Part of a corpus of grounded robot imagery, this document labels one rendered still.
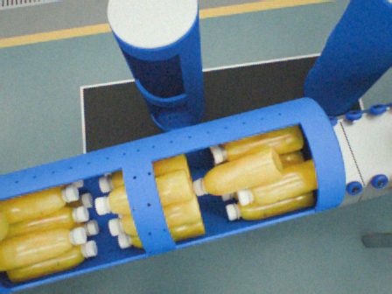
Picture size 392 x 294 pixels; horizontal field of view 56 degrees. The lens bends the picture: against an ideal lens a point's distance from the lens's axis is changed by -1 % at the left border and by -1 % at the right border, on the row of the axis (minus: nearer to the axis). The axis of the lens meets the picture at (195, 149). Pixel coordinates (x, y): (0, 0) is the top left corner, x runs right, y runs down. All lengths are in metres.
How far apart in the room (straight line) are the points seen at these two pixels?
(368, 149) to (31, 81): 1.94
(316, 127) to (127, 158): 0.42
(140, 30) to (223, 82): 0.96
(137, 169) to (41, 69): 1.75
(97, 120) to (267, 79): 0.94
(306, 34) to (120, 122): 1.24
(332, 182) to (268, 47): 1.58
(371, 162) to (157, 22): 0.76
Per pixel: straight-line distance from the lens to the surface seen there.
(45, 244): 0.94
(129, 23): 1.20
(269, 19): 2.45
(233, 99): 2.01
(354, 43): 1.51
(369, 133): 1.23
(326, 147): 0.84
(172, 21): 1.18
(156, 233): 0.82
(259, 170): 0.83
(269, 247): 2.03
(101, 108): 2.08
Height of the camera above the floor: 2.01
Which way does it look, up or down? 75 degrees down
